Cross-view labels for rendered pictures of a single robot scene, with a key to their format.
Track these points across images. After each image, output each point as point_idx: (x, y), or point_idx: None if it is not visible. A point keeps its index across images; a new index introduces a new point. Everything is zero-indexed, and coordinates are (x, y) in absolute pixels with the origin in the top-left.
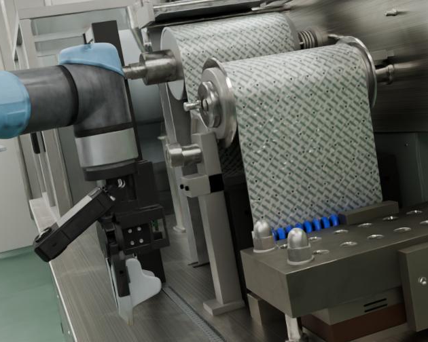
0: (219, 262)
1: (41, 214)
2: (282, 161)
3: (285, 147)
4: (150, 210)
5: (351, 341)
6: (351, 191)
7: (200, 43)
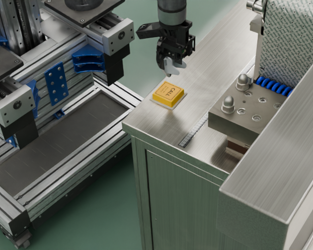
0: (256, 65)
1: None
2: (284, 51)
3: (288, 46)
4: (176, 48)
5: (234, 151)
6: None
7: None
